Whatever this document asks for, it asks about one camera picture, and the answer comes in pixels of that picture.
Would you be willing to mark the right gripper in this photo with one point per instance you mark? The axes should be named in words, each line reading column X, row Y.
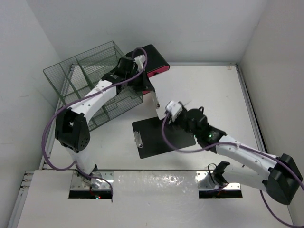
column 183, row 112

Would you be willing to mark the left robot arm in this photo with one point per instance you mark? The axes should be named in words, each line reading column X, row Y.
column 72, row 130

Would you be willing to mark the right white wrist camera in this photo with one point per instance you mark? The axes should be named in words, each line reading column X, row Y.
column 173, row 109

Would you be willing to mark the black drawer cabinet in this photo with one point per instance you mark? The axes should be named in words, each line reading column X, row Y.
column 155, row 59

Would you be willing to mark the black clipboard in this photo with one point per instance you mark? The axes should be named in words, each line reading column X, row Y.
column 149, row 140

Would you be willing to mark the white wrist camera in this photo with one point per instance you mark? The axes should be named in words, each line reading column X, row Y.
column 173, row 109
column 140, row 60

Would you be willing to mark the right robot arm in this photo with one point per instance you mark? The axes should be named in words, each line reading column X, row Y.
column 278, row 176

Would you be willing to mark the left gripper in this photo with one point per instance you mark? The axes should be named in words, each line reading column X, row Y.
column 145, row 83

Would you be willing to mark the pink top drawer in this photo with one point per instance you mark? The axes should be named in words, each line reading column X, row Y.
column 158, row 71

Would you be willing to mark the white clipboard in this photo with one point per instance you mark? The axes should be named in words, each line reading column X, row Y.
column 159, row 108

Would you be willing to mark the green wire mesh organizer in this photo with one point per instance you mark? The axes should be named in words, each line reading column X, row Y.
column 75, row 77

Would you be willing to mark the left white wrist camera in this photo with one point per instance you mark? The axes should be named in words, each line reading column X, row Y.
column 140, row 60

